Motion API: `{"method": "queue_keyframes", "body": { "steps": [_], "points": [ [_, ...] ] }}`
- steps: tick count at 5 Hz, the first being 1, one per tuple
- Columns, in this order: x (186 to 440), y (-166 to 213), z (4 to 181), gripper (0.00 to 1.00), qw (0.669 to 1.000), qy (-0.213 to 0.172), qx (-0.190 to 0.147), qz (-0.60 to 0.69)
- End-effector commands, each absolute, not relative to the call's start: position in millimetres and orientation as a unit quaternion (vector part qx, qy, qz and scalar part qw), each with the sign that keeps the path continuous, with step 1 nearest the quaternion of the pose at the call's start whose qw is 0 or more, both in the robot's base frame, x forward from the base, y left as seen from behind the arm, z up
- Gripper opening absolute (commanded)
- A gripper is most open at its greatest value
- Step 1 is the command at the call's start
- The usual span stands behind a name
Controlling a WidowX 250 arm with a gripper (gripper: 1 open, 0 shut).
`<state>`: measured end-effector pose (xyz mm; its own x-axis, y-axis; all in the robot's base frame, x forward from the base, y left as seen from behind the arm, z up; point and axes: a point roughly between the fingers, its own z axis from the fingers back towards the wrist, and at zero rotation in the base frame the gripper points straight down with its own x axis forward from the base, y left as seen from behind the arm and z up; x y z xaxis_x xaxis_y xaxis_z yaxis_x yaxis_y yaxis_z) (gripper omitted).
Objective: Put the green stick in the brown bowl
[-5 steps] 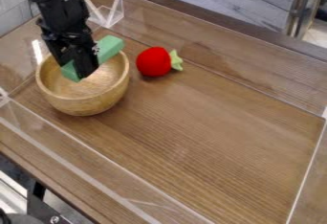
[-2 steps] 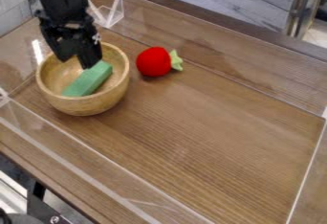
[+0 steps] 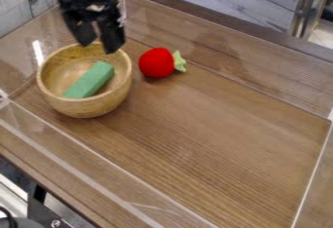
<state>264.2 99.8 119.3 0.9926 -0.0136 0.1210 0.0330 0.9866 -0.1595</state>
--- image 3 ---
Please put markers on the clear acrylic tray wall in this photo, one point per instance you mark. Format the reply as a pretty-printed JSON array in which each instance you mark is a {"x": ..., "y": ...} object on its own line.
[{"x": 104, "y": 193}]

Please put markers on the red plush strawberry toy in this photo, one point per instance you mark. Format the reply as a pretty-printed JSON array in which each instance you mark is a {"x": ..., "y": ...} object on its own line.
[{"x": 159, "y": 62}]

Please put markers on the green rectangular block stick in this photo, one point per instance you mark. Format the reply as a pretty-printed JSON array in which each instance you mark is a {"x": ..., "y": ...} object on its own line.
[{"x": 91, "y": 81}]

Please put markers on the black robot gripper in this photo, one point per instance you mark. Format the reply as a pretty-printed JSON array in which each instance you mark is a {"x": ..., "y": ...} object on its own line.
[{"x": 79, "y": 12}]

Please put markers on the clear acrylic corner bracket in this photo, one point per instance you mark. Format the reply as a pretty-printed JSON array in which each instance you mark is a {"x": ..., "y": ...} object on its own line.
[{"x": 122, "y": 12}]

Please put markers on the black table leg bracket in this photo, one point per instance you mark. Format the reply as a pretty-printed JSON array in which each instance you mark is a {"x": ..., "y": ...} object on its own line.
[{"x": 40, "y": 217}]

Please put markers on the brown wooden bowl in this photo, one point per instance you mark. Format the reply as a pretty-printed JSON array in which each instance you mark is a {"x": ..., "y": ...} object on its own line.
[{"x": 60, "y": 70}]

